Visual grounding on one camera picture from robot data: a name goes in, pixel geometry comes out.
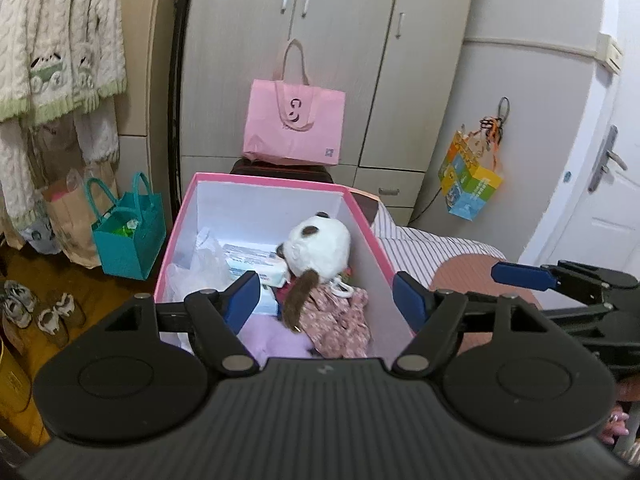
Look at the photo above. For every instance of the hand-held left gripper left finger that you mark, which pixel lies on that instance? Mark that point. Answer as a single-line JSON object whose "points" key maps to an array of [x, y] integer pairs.
{"points": [[242, 300]]}

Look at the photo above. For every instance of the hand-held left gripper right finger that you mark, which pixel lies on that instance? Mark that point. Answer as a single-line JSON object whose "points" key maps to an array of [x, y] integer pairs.
{"points": [[407, 300]]}

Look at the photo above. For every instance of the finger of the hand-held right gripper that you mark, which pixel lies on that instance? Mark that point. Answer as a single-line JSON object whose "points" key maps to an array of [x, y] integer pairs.
{"points": [[600, 325], [520, 276]]}

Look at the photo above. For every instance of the blue white wipes packet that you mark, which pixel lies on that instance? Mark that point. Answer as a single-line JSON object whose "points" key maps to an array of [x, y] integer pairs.
{"points": [[250, 252]]}

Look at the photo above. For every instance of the purple plush toy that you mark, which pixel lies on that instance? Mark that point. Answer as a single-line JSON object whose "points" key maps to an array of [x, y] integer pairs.
{"points": [[272, 340]]}

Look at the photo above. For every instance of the pink floral cloth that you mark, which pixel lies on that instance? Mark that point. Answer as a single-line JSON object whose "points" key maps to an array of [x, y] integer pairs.
{"points": [[340, 320]]}

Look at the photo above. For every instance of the pink cardboard box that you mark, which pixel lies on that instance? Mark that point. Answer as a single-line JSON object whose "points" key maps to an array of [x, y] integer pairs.
{"points": [[172, 255]]}

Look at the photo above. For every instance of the white panda plush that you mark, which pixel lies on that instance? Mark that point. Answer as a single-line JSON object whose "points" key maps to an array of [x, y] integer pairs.
{"points": [[320, 250]]}

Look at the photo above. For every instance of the striped bed sheet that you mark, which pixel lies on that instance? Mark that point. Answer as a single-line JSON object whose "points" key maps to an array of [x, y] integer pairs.
{"points": [[425, 250]]}

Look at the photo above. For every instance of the white door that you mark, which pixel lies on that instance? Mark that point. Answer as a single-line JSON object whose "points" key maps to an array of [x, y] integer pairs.
{"points": [[575, 200]]}

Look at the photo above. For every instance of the colourful paper gift bag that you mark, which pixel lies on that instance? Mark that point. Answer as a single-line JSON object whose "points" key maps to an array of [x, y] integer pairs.
{"points": [[470, 185]]}

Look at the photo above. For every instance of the teal gift bag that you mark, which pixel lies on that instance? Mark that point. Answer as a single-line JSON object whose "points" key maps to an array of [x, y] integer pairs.
{"points": [[130, 250]]}

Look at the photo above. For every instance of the dark stool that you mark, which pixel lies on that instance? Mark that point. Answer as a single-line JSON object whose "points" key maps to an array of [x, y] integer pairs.
{"points": [[280, 170]]}

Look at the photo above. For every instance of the orange ribbon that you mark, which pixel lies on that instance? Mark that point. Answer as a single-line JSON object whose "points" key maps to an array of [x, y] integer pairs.
{"points": [[490, 127]]}

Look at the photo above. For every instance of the pink tote bag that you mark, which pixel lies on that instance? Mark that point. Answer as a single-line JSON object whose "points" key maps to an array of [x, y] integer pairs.
{"points": [[295, 125]]}

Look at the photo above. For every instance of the brown paper bag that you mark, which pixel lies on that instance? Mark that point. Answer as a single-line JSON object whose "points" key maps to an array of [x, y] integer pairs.
{"points": [[70, 220]]}

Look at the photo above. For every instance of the beige electrical box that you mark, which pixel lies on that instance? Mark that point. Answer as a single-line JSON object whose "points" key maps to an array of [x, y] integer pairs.
{"points": [[610, 53]]}

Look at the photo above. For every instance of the yellow bag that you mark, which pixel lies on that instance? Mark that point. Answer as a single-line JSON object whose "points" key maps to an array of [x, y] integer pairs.
{"points": [[12, 375]]}

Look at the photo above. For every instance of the beige wardrobe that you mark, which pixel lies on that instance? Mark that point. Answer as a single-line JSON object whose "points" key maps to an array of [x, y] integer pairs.
{"points": [[325, 60]]}

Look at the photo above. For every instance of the cream fleece pajama jacket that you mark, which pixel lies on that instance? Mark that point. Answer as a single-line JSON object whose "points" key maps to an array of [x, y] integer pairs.
{"points": [[60, 35]]}

